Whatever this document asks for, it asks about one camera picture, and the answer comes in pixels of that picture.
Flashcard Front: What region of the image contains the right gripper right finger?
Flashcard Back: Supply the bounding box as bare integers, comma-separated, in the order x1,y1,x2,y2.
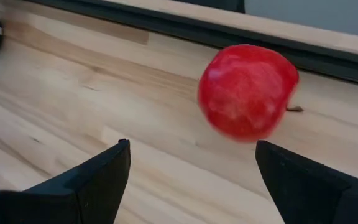
255,139,358,224

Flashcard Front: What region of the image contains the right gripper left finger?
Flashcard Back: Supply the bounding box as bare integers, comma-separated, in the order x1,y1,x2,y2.
0,138,132,224

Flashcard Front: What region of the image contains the bright red apple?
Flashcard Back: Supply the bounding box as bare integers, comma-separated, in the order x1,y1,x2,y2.
196,43,305,143

